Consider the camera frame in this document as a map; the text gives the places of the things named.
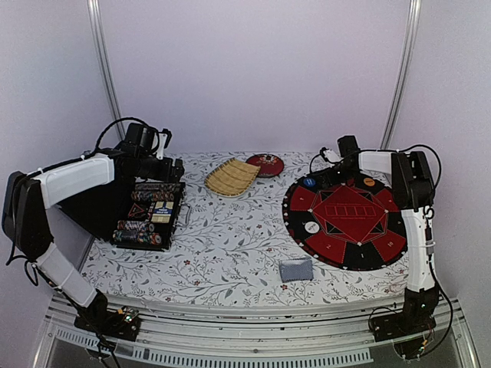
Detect white dealer button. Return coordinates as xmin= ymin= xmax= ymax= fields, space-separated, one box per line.
xmin=304 ymin=221 xmax=321 ymax=234

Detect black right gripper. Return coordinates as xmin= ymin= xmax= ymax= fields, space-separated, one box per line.
xmin=317 ymin=162 xmax=357 ymax=189

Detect blue texas holdem card deck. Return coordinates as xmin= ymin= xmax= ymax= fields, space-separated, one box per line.
xmin=150 ymin=201 xmax=174 ymax=224

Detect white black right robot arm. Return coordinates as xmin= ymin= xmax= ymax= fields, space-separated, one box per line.
xmin=318 ymin=136 xmax=442 ymax=334

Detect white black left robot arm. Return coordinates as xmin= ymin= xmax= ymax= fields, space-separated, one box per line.
xmin=2 ymin=117 xmax=183 ymax=333

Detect red floral round plate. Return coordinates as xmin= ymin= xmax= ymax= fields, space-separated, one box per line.
xmin=245 ymin=153 xmax=285 ymax=178

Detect red black card box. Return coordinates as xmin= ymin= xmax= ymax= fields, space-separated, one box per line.
xmin=127 ymin=202 xmax=149 ymax=221

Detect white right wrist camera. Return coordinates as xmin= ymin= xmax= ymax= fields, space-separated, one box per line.
xmin=319 ymin=147 xmax=341 ymax=164

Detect round red black poker mat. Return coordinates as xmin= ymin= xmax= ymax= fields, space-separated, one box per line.
xmin=282 ymin=171 xmax=407 ymax=271

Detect orange big blind button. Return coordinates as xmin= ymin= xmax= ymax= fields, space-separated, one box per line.
xmin=363 ymin=177 xmax=376 ymax=187

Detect blue small blind button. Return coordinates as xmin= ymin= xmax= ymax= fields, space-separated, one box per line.
xmin=303 ymin=177 xmax=317 ymax=188

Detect black poker set case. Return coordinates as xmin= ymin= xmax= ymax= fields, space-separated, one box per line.
xmin=61 ymin=146 xmax=187 ymax=253

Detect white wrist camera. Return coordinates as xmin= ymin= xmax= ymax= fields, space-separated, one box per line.
xmin=156 ymin=129 xmax=172 ymax=159
xmin=319 ymin=147 xmax=341 ymax=164

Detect aluminium frame post right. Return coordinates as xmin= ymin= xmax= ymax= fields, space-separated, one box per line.
xmin=380 ymin=0 xmax=422 ymax=150

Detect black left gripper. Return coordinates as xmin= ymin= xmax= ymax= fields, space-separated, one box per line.
xmin=138 ymin=153 xmax=184 ymax=182

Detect woven bamboo tray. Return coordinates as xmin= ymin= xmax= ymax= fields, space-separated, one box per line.
xmin=204 ymin=158 xmax=260 ymax=198

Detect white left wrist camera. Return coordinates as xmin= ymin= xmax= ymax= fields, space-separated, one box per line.
xmin=156 ymin=129 xmax=172 ymax=159

